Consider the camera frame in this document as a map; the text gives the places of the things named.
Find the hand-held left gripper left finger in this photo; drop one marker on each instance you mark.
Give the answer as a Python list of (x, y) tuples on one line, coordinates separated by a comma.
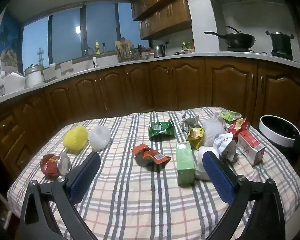
[(84, 177)]

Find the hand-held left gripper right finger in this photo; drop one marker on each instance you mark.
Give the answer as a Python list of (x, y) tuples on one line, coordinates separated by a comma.
[(220, 177)]

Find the yellow snack wrapper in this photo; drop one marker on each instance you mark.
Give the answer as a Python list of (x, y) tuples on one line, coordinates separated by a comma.
[(196, 137)]

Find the large white foam fruit net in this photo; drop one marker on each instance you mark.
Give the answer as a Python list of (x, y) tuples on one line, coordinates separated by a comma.
[(215, 130)]

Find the green spout pouch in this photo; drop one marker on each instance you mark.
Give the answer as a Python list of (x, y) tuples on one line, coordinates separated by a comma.
[(230, 116)]

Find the black bin with white rim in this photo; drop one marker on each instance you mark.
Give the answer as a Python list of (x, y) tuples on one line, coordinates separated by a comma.
[(277, 135)]

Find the white printed paper wrapper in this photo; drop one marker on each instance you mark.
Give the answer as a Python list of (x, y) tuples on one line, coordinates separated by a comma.
[(226, 145)]

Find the red and silver snack wrapper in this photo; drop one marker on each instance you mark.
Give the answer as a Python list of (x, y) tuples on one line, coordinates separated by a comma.
[(50, 165)]

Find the green carton box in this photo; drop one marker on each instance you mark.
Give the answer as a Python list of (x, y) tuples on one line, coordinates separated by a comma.
[(185, 163)]

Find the yellow foam fruit net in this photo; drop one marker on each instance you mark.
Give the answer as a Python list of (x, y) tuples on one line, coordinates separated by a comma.
[(75, 138)]

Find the small white foam fruit net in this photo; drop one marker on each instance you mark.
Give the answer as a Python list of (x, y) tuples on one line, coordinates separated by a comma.
[(99, 137)]

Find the red and white carton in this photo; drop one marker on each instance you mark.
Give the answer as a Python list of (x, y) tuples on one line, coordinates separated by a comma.
[(250, 146)]

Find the plaid tablecloth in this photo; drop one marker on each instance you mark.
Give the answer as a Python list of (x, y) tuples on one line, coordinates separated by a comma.
[(130, 200)]

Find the orange crumpled snack wrapper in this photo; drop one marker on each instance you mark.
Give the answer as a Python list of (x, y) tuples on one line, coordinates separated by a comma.
[(147, 155)]

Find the green snack bag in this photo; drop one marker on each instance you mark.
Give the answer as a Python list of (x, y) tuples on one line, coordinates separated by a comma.
[(161, 129)]

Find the wooden lower cabinets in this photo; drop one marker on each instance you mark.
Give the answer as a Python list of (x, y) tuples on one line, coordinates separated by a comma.
[(190, 85)]

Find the wooden cabinets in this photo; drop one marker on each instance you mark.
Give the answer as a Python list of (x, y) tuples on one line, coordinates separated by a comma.
[(165, 7), (190, 85)]

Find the metal lidded canister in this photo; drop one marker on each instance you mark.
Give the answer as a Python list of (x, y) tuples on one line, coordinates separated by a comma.
[(34, 77)]

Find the white soap dispenser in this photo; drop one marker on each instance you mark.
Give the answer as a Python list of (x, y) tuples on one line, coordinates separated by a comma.
[(95, 62)]

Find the white plastic container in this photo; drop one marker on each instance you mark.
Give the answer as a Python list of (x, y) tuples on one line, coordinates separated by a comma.
[(13, 82)]

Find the white kitchen countertop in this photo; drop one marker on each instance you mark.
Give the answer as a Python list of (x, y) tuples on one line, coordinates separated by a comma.
[(190, 55)]

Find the chrome sink faucet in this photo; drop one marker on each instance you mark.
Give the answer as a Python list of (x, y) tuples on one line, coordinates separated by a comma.
[(89, 50)]

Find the yellow bottle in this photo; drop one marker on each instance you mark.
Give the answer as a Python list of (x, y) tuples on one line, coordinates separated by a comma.
[(97, 48)]

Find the clear spray bottle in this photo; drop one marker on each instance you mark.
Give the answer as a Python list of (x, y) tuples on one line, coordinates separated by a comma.
[(104, 48)]

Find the utensil holder with wooden utensils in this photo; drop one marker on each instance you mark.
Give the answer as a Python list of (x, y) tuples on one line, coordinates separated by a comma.
[(125, 51)]

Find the green capped seasoning bottles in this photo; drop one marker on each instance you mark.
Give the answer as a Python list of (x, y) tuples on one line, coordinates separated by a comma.
[(187, 47)]

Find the black wok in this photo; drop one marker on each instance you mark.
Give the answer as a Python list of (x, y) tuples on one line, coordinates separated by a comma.
[(240, 40)]

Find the steel electric kettle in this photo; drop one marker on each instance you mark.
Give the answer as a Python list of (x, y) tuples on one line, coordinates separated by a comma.
[(160, 51)]

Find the kitchen window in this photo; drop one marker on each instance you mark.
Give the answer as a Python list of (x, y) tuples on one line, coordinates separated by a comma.
[(65, 37)]

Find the black cooking pot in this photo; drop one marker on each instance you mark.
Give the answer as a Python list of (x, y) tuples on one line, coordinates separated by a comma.
[(281, 43)]

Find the wooden upper cabinets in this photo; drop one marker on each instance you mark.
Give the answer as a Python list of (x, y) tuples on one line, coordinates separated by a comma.
[(165, 7)]

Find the wall poster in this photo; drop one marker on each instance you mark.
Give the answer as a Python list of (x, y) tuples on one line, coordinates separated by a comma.
[(8, 40)]

